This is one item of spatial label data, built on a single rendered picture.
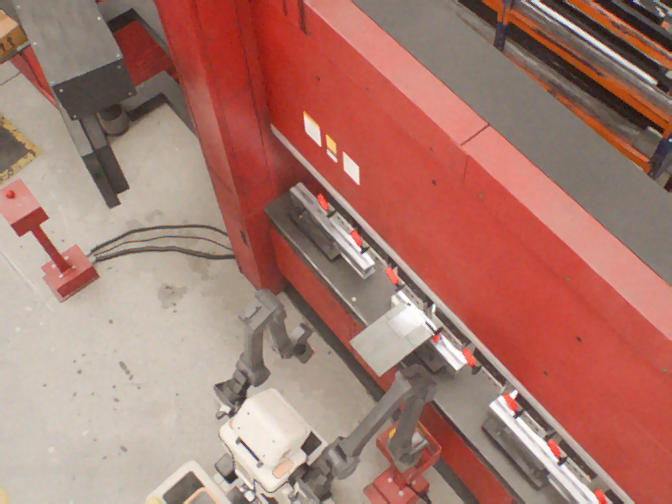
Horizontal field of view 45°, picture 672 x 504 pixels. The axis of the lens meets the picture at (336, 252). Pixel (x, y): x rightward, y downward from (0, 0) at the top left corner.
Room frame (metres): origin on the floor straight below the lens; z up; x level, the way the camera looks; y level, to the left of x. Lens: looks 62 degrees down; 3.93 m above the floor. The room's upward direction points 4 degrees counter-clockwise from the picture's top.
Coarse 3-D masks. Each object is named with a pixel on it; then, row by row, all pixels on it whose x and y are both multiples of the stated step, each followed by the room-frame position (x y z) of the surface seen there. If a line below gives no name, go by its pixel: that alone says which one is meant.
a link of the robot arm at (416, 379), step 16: (416, 368) 0.87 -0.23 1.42; (400, 384) 0.82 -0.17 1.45; (416, 384) 0.81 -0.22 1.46; (384, 400) 0.78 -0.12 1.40; (400, 400) 0.77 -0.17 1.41; (368, 416) 0.75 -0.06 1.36; (384, 416) 0.74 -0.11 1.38; (352, 432) 0.71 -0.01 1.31; (368, 432) 0.70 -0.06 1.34; (352, 448) 0.66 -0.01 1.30; (336, 464) 0.62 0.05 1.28; (352, 464) 0.62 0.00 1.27
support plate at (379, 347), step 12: (396, 312) 1.25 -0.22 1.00; (372, 324) 1.21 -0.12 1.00; (384, 324) 1.21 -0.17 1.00; (360, 336) 1.16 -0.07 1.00; (372, 336) 1.16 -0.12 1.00; (384, 336) 1.16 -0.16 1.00; (408, 336) 1.15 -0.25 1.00; (420, 336) 1.15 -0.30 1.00; (360, 348) 1.12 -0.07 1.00; (372, 348) 1.11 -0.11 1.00; (384, 348) 1.11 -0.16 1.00; (396, 348) 1.10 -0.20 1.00; (408, 348) 1.10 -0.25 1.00; (372, 360) 1.06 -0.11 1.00; (384, 360) 1.06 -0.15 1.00; (396, 360) 1.06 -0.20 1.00; (384, 372) 1.01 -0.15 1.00
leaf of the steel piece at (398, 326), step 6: (402, 312) 1.25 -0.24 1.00; (408, 312) 1.25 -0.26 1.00; (396, 318) 1.23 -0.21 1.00; (402, 318) 1.23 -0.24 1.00; (408, 318) 1.22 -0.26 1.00; (390, 324) 1.20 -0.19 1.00; (396, 324) 1.20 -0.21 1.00; (402, 324) 1.20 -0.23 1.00; (408, 324) 1.20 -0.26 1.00; (414, 324) 1.20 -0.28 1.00; (396, 330) 1.18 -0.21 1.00; (402, 330) 1.18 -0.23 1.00; (408, 330) 1.17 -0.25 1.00; (396, 336) 1.15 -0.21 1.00; (402, 336) 1.15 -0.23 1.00
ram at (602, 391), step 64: (256, 0) 1.87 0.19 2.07; (320, 64) 1.61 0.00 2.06; (320, 128) 1.63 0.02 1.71; (384, 128) 1.37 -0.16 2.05; (384, 192) 1.36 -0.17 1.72; (448, 192) 1.15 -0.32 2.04; (448, 256) 1.11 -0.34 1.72; (512, 256) 0.95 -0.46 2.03; (512, 320) 0.89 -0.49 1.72; (576, 320) 0.76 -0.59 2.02; (512, 384) 0.82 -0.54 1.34; (576, 384) 0.68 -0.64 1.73; (640, 384) 0.58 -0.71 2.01; (576, 448) 0.59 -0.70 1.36; (640, 448) 0.50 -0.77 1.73
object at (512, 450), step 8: (488, 424) 0.81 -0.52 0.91; (496, 424) 0.81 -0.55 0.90; (488, 432) 0.78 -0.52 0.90; (504, 432) 0.78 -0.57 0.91; (496, 440) 0.75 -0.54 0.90; (504, 440) 0.75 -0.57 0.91; (512, 440) 0.75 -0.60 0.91; (504, 448) 0.72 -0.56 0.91; (512, 448) 0.72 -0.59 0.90; (520, 448) 0.71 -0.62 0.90; (512, 456) 0.69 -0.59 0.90; (520, 456) 0.69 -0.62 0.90; (528, 456) 0.68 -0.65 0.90; (520, 464) 0.66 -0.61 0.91; (528, 464) 0.65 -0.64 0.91; (528, 472) 0.63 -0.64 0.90; (536, 480) 0.60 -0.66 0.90; (544, 480) 0.59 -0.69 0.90; (536, 488) 0.57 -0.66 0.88
